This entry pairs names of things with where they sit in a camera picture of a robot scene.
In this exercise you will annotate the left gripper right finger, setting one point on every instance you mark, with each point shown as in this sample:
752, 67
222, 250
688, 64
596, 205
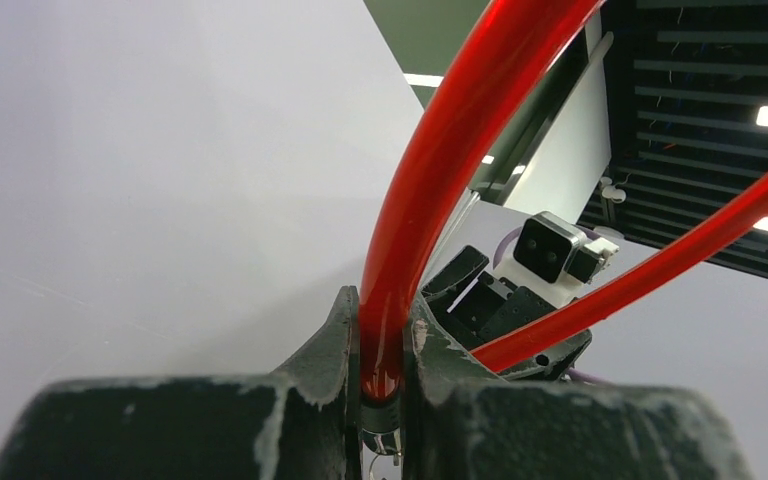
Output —
461, 421

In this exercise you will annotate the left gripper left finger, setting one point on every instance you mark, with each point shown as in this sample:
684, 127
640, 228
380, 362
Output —
300, 421

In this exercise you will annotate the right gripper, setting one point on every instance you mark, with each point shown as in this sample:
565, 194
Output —
476, 307

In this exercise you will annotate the red cable lock keys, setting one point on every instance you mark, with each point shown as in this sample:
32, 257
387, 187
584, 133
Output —
383, 467

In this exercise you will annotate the red cable lock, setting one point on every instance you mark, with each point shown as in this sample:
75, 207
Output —
508, 51

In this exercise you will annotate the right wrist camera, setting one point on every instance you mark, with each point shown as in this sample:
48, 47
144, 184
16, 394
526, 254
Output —
552, 257

